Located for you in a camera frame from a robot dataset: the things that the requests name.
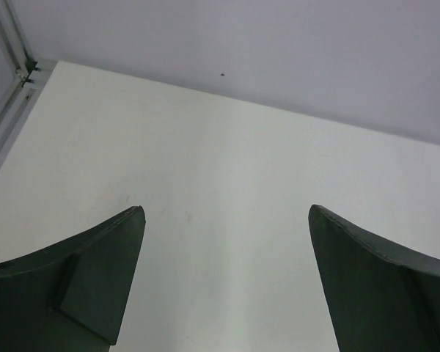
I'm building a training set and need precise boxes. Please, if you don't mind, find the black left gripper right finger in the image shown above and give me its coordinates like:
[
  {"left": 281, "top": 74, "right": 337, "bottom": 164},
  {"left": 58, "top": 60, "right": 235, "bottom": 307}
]
[{"left": 308, "top": 205, "right": 440, "bottom": 351}]

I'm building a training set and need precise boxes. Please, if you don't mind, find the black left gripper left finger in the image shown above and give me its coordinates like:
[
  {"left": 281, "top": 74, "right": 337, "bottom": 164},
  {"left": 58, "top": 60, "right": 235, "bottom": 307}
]
[{"left": 0, "top": 206, "right": 146, "bottom": 351}]

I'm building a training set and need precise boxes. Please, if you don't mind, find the aluminium frame post left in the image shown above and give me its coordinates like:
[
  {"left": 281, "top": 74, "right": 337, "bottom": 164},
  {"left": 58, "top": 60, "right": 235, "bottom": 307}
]
[{"left": 0, "top": 1, "right": 56, "bottom": 168}]

